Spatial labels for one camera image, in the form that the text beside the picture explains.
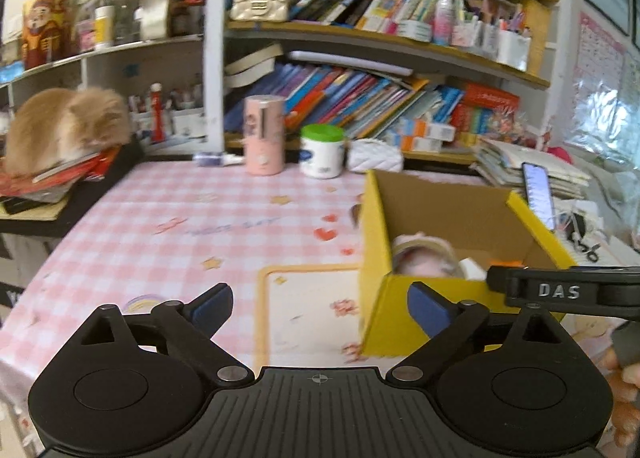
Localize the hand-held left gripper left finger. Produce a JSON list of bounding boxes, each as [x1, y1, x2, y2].
[[72, 282, 256, 386]]

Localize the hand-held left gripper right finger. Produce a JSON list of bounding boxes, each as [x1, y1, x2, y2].
[[385, 280, 576, 386]]

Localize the yellow cardboard box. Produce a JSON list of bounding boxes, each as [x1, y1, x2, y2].
[[359, 169, 576, 358]]

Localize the pink plush toy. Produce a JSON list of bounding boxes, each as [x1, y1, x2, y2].
[[397, 245, 458, 279]]

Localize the white charger block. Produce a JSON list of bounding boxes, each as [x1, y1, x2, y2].
[[459, 258, 488, 282]]

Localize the yellow tape roll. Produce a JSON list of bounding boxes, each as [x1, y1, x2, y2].
[[392, 233, 463, 278]]

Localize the person's right hand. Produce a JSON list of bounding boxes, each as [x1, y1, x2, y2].
[[597, 350, 640, 444]]

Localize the pink checkered tablecloth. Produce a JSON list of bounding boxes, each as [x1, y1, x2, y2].
[[0, 160, 481, 389]]

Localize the black smartphone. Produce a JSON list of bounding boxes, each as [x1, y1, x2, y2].
[[521, 162, 557, 231]]

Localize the stack of papers and booklets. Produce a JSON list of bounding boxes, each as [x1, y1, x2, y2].
[[472, 138, 593, 199]]

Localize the small spray bottle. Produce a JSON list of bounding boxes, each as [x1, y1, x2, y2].
[[193, 152, 246, 168]]

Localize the white quilted bag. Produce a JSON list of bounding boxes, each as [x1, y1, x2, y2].
[[346, 139, 405, 173]]

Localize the orange blue white carton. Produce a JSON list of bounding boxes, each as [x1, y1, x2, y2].
[[397, 119, 457, 139], [400, 135, 443, 153]]

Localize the black electric keyboard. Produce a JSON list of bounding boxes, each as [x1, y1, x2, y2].
[[0, 138, 146, 239]]

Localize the pink cylinder humidifier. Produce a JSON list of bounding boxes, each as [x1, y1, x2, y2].
[[243, 95, 287, 176]]

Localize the white brush cup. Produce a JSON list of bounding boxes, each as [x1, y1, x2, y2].
[[172, 109, 207, 139]]

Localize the white jar green lid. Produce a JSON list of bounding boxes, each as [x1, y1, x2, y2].
[[299, 124, 347, 180]]

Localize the red boxed book set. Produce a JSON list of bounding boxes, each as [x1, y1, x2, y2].
[[452, 83, 521, 146]]

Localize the red paper stack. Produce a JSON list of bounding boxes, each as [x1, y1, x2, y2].
[[0, 145, 121, 199]]

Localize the row of colourful books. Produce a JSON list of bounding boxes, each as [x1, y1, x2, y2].
[[225, 63, 466, 139]]

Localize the thick paperback book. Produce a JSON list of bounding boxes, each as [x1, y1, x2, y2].
[[225, 43, 283, 76], [224, 65, 273, 89]]

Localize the orange fluffy cat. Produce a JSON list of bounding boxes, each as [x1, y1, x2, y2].
[[4, 87, 133, 178]]

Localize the white pen holder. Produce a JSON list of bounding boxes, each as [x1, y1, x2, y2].
[[497, 28, 532, 71]]

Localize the white shelf unit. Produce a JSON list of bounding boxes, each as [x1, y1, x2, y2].
[[0, 33, 208, 154]]

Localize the grey flat book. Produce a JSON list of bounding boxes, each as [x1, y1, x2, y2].
[[287, 50, 413, 79]]

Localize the wooden bookshelf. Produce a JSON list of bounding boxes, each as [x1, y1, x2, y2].
[[202, 0, 561, 164]]

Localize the pink pattern pen holder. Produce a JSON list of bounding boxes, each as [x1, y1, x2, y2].
[[452, 18, 485, 48]]

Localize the white bottle yellow label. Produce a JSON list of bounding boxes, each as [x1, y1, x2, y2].
[[94, 5, 116, 50]]

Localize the white curved ornament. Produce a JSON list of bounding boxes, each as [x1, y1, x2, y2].
[[140, 0, 173, 41]]

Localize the fortune god figure box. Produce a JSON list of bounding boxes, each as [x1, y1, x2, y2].
[[20, 0, 71, 70]]

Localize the black handled scissors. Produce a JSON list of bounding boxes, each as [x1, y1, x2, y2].
[[570, 213, 601, 261]]

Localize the pink wall chart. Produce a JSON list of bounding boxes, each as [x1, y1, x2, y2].
[[572, 13, 626, 139]]

